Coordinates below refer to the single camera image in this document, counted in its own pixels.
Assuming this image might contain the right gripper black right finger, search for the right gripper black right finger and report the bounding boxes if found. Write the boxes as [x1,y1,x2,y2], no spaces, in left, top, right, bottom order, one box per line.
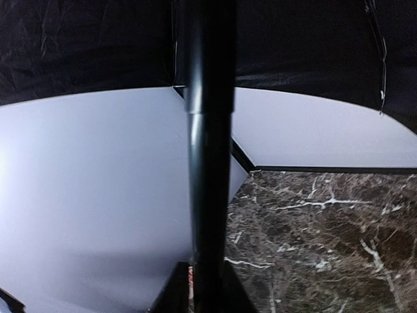
[223,261,254,313]

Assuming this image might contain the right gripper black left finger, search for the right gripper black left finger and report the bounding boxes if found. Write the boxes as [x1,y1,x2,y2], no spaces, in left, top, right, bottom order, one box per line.
[148,262,194,313]

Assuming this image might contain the mint and black folding umbrella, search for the mint and black folding umbrella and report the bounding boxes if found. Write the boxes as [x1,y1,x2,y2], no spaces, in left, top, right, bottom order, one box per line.
[1,1,416,312]

